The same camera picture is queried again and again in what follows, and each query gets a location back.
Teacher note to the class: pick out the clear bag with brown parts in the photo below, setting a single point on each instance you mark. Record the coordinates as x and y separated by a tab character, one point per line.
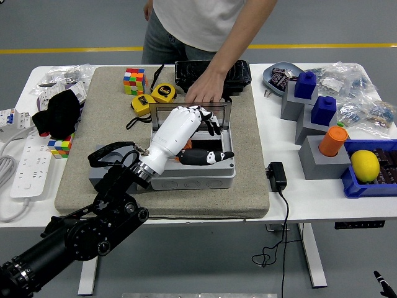
380	115

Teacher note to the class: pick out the black cloth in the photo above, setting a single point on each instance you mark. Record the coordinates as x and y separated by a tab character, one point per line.
59	111

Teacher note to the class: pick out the blue-grey dish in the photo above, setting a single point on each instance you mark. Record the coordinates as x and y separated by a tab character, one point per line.
267	77

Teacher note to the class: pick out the yellow lemon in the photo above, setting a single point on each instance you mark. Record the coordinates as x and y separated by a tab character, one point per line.
364	166

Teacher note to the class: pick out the grey-brown fabric mat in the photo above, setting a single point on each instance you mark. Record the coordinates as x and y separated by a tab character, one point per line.
217	201

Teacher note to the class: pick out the white table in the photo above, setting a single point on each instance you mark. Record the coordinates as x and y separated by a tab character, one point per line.
310	205

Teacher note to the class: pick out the blue plastic bin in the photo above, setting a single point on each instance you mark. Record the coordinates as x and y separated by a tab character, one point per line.
356	190

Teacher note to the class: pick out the person's left forearm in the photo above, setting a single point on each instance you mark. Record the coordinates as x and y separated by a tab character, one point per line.
239	46

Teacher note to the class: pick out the person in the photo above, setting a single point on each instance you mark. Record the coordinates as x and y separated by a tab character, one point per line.
198	21

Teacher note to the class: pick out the grey metal bracket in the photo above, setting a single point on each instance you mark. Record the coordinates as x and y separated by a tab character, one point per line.
273	228

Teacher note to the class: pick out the black plastic case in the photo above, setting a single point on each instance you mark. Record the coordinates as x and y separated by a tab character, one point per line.
186	74

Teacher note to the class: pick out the yellow tape measure black label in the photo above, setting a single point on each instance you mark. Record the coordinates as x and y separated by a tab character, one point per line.
164	92

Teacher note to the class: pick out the person's right hand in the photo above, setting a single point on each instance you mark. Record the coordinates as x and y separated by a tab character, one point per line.
148	9

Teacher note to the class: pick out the small green piece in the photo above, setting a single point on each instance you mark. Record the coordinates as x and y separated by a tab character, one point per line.
340	124

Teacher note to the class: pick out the grey electrical junction box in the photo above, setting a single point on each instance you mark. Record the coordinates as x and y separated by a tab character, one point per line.
192	183

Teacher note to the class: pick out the small colourful puzzle cube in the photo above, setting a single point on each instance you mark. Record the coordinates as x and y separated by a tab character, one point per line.
59	149

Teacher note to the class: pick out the black desk control panel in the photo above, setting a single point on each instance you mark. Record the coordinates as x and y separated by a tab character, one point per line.
359	224

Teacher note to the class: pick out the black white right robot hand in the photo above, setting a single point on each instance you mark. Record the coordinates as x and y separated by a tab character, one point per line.
378	277

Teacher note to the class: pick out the black tweezers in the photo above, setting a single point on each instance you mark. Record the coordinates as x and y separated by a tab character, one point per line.
158	74

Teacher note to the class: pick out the black power adapter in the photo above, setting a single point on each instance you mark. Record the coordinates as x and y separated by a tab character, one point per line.
277	175

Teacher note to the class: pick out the clear bag with blue parts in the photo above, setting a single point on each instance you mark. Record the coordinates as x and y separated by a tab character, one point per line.
349	111
359	83

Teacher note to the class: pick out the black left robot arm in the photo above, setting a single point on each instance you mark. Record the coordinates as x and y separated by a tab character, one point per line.
80	236

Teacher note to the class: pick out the white purple carton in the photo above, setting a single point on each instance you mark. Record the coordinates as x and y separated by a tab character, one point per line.
79	91

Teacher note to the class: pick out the wide grey block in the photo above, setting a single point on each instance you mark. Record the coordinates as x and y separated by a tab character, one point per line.
322	167

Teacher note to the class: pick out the blue block with knob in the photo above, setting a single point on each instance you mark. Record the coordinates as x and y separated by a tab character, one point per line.
305	85
324	111

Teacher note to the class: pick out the clear bag with white label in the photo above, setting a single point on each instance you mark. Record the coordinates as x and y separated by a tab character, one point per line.
332	83

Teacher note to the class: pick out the white power strip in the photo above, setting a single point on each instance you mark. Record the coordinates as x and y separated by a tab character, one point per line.
31	164

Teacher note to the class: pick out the clear bag of small parts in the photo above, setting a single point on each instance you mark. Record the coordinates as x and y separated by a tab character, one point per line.
74	73
43	87

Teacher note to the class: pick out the large colourful puzzle cube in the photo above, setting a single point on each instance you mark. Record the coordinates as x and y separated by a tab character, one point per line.
135	81

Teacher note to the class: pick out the grey block with round hole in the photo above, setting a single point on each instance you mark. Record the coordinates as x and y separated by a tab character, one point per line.
93	178

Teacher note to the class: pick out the tall grey block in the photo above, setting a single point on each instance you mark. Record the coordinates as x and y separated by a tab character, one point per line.
290	105

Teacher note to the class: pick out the orange cylinder battery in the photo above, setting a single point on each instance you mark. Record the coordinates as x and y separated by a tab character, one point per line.
176	158
332	141

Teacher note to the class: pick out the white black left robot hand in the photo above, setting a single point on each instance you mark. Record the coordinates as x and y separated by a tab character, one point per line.
173	133

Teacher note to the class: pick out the white circuit breaker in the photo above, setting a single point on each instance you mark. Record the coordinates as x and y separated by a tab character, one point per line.
15	119

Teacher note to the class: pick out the transparent hinged box lid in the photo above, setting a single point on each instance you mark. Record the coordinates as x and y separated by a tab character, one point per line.
224	115

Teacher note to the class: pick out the person's left hand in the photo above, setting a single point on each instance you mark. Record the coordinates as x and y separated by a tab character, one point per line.
207	88

